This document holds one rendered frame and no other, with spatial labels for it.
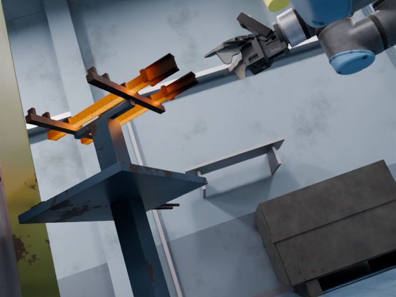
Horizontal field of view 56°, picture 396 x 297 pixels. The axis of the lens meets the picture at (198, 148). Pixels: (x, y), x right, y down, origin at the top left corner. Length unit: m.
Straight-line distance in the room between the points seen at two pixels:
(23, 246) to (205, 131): 3.61
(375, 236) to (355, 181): 0.46
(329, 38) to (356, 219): 2.55
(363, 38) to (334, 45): 0.06
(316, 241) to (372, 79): 2.67
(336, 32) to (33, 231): 0.96
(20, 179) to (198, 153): 3.40
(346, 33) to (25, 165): 0.97
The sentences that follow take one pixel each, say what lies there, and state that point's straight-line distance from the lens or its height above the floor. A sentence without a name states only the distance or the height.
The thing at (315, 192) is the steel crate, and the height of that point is 0.76.
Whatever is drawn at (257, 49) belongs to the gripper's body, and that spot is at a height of 0.91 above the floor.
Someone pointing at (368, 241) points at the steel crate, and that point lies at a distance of 3.38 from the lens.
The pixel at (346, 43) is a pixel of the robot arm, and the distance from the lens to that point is 0.94.
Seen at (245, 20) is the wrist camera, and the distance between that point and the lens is 1.06.
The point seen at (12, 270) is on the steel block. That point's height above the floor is 0.57.
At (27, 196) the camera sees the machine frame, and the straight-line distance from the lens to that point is 1.21.
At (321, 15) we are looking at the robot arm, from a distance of 0.58.
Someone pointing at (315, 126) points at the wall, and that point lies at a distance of 4.76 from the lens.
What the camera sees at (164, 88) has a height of 0.95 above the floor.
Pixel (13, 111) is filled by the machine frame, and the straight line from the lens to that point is 1.33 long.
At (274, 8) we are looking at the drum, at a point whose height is 3.19.
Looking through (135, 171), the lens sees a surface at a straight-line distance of 0.78.
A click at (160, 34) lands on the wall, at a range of 5.26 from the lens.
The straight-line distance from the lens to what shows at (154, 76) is 0.99.
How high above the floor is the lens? 0.43
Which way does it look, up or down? 18 degrees up
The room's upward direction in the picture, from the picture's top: 20 degrees counter-clockwise
